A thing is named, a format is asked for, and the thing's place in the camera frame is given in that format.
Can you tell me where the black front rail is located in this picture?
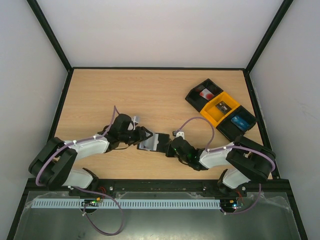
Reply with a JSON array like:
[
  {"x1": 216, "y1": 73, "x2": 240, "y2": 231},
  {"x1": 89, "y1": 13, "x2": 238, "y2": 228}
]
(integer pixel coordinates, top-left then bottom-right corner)
[{"x1": 23, "y1": 178, "x2": 293, "y2": 199}]

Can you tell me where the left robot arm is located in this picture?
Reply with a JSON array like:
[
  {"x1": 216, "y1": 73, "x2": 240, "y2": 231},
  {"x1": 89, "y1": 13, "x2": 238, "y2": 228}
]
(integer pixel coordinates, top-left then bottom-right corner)
[{"x1": 28, "y1": 113, "x2": 153, "y2": 190}]

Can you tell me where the white slotted cable duct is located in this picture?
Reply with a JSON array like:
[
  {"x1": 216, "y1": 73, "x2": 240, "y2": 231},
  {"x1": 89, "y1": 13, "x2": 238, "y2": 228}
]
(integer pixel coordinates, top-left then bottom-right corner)
[{"x1": 30, "y1": 198, "x2": 221, "y2": 210}]

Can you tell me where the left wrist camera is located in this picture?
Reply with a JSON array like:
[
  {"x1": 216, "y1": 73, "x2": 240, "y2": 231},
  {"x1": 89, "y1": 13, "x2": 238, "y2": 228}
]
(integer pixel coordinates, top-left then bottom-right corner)
[{"x1": 131, "y1": 115, "x2": 140, "y2": 130}]

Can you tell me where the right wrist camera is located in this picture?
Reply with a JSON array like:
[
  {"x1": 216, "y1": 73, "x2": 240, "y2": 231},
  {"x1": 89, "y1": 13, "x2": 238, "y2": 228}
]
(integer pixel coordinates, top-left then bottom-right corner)
[{"x1": 172, "y1": 129, "x2": 185, "y2": 140}]

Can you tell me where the black bin far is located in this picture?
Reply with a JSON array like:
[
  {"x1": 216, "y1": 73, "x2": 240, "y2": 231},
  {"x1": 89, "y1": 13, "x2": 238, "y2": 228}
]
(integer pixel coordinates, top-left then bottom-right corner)
[{"x1": 185, "y1": 78, "x2": 223, "y2": 112}]

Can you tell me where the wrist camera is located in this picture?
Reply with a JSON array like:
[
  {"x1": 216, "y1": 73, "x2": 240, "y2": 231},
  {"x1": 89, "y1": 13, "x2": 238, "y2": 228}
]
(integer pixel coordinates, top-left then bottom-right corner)
[
  {"x1": 172, "y1": 129, "x2": 185, "y2": 140},
  {"x1": 131, "y1": 115, "x2": 140, "y2": 130}
]

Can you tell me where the red white card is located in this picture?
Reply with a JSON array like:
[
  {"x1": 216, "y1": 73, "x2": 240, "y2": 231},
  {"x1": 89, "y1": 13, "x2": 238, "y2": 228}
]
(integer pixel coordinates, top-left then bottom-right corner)
[{"x1": 199, "y1": 88, "x2": 215, "y2": 101}]

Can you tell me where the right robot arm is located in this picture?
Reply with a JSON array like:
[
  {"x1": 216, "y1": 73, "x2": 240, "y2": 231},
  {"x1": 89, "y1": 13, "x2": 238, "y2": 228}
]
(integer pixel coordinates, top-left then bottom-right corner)
[{"x1": 169, "y1": 135, "x2": 276, "y2": 196}]

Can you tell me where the blue card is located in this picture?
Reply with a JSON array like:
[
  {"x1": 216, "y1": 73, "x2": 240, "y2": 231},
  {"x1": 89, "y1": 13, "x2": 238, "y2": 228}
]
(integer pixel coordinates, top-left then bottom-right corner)
[{"x1": 231, "y1": 115, "x2": 250, "y2": 132}]

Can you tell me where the black bin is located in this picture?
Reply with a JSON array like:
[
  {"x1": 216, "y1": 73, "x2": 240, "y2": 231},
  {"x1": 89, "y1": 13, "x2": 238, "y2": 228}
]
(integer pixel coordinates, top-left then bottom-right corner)
[
  {"x1": 185, "y1": 78, "x2": 223, "y2": 112},
  {"x1": 216, "y1": 105, "x2": 257, "y2": 142}
]

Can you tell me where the dark card in yellow bin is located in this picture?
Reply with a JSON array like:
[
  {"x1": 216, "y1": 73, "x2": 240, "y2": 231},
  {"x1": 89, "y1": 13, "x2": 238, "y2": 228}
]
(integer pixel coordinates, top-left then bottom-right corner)
[{"x1": 216, "y1": 101, "x2": 232, "y2": 114}]

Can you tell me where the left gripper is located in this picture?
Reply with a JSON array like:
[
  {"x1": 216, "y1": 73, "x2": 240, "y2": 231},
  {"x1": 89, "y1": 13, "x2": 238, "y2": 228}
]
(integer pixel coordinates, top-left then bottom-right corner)
[{"x1": 119, "y1": 126, "x2": 154, "y2": 146}]

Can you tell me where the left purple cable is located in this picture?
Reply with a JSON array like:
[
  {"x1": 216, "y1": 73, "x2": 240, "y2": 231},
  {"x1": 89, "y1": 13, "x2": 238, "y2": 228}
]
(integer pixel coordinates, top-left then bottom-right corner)
[{"x1": 35, "y1": 105, "x2": 126, "y2": 235}]

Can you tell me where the black card holder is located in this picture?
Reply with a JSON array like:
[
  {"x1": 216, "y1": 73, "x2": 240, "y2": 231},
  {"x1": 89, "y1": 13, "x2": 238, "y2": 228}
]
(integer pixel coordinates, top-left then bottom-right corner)
[{"x1": 137, "y1": 133, "x2": 171, "y2": 153}]

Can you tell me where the black bin near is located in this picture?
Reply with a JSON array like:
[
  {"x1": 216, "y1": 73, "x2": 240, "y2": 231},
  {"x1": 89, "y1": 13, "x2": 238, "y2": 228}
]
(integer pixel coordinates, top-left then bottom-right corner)
[{"x1": 216, "y1": 105, "x2": 257, "y2": 142}]

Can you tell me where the yellow bin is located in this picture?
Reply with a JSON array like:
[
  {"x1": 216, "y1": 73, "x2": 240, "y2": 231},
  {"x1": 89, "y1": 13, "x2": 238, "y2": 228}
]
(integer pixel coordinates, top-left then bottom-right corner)
[{"x1": 200, "y1": 91, "x2": 240, "y2": 127}]

